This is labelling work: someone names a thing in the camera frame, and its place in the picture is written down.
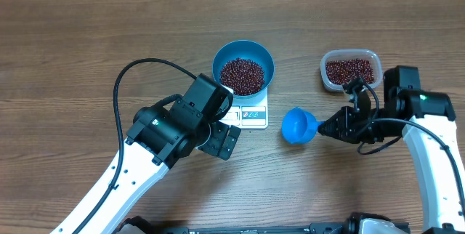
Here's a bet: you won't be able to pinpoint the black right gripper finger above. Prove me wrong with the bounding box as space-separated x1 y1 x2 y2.
319 131 346 142
318 108 345 132

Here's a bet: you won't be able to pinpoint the blue plastic measuring scoop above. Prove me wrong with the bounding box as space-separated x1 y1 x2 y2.
281 107 323 145

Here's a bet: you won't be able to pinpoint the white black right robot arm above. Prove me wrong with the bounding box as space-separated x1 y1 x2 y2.
318 65 464 233

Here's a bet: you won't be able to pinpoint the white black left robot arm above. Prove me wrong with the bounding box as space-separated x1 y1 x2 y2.
54 74 240 233

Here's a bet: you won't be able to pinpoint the white digital kitchen scale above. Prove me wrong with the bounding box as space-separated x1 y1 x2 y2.
220 82 269 129

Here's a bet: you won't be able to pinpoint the teal blue bowl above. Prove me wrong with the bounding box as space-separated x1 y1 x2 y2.
212 40 275 86

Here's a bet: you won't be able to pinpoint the clear plastic bean container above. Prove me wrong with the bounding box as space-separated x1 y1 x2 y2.
320 49 383 92

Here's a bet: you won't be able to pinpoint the red adzuki beans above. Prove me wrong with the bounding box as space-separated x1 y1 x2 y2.
220 57 375 96

